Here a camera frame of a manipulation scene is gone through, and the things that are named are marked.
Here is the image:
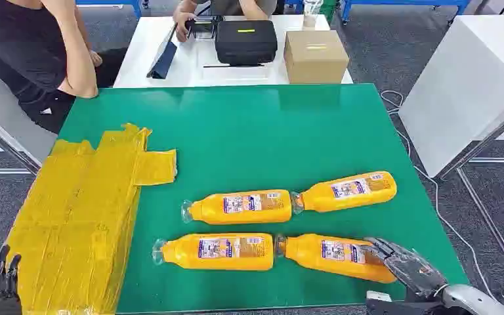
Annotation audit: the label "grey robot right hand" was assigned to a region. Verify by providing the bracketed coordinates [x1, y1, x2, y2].
[360, 236, 450, 302]

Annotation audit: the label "person's right hand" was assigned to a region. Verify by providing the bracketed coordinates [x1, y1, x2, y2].
[173, 10, 197, 43]

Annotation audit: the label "orange drink bottle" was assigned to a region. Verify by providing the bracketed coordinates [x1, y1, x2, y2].
[180, 189, 293, 226]
[274, 233, 398, 285]
[290, 170, 398, 215]
[152, 232, 276, 272]

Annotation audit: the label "black handheld controller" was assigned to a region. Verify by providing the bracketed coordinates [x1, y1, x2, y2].
[184, 15, 224, 40]

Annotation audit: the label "white table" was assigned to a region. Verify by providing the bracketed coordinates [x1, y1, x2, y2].
[112, 15, 354, 89]

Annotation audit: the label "person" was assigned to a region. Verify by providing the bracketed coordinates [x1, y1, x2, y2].
[173, 0, 279, 43]
[0, 0, 127, 135]

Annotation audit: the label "black zipped case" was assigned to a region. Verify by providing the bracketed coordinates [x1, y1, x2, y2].
[215, 19, 279, 67]

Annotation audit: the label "grey board panel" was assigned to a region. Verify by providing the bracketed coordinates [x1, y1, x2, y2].
[0, 50, 57, 168]

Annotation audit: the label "yellow plastic sheet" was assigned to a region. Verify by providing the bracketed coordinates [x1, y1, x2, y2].
[6, 123, 178, 315]

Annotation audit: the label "clear plastic cup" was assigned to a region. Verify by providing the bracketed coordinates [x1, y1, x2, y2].
[302, 0, 325, 29]

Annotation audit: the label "cardboard box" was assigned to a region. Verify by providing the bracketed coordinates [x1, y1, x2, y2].
[283, 29, 350, 85]

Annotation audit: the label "green table mat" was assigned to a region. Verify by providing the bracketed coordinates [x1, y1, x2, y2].
[58, 83, 471, 315]

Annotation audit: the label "green plastic crate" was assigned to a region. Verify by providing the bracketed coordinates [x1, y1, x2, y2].
[321, 0, 340, 22]

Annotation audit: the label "white board panel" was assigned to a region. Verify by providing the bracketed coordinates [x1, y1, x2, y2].
[397, 15, 504, 179]

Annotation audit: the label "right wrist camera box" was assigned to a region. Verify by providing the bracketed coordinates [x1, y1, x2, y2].
[366, 290, 413, 315]

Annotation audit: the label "blue table frame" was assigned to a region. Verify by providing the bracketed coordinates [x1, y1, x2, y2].
[75, 0, 143, 19]
[341, 0, 471, 24]

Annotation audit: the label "white floor cable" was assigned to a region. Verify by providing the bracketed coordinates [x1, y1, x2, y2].
[380, 90, 501, 305]

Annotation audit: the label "metal frame bars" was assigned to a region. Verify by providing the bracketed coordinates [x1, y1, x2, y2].
[434, 73, 504, 288]
[0, 104, 42, 176]

